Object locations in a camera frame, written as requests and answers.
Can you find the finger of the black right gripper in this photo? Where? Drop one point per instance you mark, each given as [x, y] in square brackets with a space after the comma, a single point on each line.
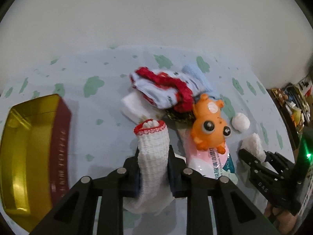
[254, 164]
[276, 160]

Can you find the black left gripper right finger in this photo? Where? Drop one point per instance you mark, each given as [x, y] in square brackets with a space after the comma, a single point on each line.
[214, 205]

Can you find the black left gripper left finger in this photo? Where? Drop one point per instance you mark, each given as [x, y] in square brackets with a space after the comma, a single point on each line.
[94, 206]

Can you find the white fluffy sock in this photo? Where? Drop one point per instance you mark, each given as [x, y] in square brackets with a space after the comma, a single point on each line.
[253, 145]

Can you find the pink wet wipes pack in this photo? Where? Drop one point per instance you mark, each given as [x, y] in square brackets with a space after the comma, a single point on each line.
[209, 163]

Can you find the white sock with red trim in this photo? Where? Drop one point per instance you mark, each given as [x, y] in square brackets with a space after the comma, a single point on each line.
[153, 145]

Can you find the orange big-eyed squishy toy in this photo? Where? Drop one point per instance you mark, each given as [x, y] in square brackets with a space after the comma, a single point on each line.
[209, 130]

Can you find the white and red patterned sock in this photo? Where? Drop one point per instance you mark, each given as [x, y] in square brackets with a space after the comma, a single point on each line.
[166, 89]

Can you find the white fluffy ball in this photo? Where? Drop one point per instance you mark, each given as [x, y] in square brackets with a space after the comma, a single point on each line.
[240, 122]

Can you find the cluttered shelf with items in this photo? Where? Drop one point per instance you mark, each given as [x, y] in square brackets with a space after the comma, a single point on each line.
[294, 103]

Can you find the dark green patterned scrunchie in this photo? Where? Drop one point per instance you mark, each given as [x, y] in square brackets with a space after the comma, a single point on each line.
[180, 117]

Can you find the gold tin box red sides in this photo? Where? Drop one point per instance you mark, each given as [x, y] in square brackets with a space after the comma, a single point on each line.
[34, 150]

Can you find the folded white cloth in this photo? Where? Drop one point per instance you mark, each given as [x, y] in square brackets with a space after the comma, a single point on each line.
[135, 107]

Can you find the light blue sock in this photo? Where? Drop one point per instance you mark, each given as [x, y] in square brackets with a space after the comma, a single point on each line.
[195, 72]

